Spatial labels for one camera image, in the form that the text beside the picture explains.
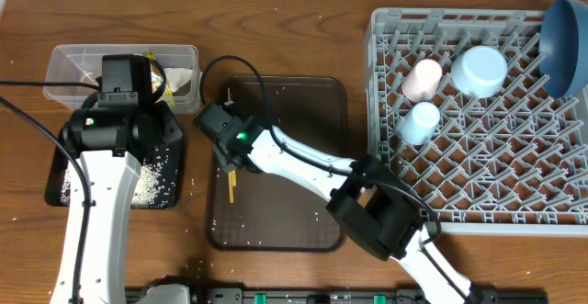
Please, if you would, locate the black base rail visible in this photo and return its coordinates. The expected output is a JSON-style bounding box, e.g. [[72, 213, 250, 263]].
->
[[126, 276, 550, 304]]

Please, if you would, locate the light blue cup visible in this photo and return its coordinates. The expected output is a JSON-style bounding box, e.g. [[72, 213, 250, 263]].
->
[[400, 102, 441, 145]]

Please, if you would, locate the black waste tray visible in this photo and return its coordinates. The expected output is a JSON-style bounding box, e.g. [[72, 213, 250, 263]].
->
[[44, 102, 185, 209]]

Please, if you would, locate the clear plastic bin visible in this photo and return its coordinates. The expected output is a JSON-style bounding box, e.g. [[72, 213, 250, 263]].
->
[[46, 44, 200, 114]]

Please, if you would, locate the white rice pile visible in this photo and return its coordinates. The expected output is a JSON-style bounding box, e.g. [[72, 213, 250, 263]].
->
[[45, 152, 179, 209]]

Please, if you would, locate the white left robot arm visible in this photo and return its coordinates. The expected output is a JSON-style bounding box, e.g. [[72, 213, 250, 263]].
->
[[51, 54, 185, 303]]

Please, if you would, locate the white napkin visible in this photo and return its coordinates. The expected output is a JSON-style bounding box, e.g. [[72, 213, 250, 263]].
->
[[164, 68, 192, 93]]

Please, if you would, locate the light blue small bowl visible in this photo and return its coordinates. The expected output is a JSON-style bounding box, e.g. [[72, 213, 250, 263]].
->
[[451, 46, 507, 98]]

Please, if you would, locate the silver foil wrapper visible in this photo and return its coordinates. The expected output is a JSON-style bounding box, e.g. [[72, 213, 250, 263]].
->
[[142, 51, 175, 109]]

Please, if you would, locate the grey plastic dishwasher rack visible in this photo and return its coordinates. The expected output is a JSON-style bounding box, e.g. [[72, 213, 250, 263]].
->
[[364, 8, 587, 237]]

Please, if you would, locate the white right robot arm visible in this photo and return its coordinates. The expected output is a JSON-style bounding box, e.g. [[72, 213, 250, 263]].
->
[[194, 103, 483, 303]]

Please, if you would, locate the dark brown serving tray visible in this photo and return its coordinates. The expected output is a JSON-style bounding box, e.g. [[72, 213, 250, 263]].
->
[[207, 76, 348, 253]]

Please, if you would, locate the wooden chopstick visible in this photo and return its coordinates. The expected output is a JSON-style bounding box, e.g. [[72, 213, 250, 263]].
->
[[226, 86, 238, 204]]

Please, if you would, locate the pink cup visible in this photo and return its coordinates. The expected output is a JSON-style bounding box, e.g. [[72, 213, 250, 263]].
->
[[401, 59, 443, 103]]

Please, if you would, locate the dark blue plate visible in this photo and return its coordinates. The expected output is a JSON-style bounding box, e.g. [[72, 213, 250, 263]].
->
[[539, 0, 587, 98]]

